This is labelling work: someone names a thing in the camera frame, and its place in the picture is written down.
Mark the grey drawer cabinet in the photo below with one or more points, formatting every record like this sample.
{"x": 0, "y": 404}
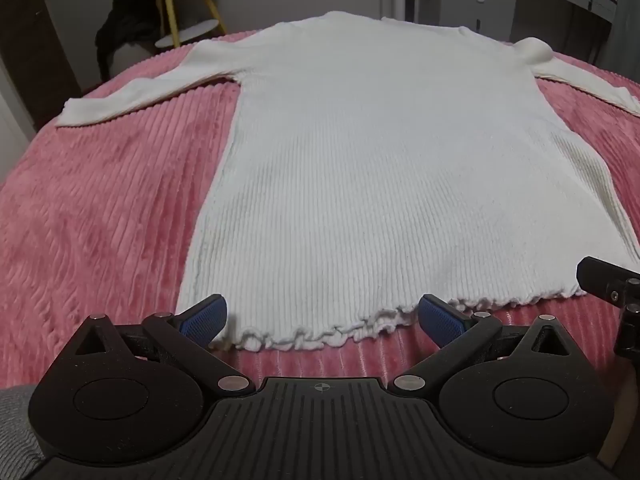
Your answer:
{"x": 460, "y": 7}

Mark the grey cloth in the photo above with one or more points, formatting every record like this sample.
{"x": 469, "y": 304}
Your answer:
{"x": 15, "y": 425}

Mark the dark clothes pile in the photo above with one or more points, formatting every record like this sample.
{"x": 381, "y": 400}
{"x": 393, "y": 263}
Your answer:
{"x": 125, "y": 20}

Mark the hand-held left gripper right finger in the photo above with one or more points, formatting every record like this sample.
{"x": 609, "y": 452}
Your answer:
{"x": 442, "y": 321}

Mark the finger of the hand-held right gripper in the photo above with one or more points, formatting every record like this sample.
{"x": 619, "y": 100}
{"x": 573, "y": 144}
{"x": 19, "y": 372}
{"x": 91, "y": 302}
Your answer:
{"x": 607, "y": 280}

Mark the white ribbed knit sweater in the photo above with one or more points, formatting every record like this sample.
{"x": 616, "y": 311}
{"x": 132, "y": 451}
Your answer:
{"x": 375, "y": 160}

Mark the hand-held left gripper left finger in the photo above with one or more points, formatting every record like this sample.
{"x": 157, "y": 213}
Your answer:
{"x": 205, "y": 316}

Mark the dark brown door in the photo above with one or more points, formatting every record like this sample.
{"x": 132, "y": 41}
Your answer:
{"x": 35, "y": 35}

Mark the yellow-legged wooden side table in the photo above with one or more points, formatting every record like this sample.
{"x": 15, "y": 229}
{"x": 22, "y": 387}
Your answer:
{"x": 187, "y": 34}

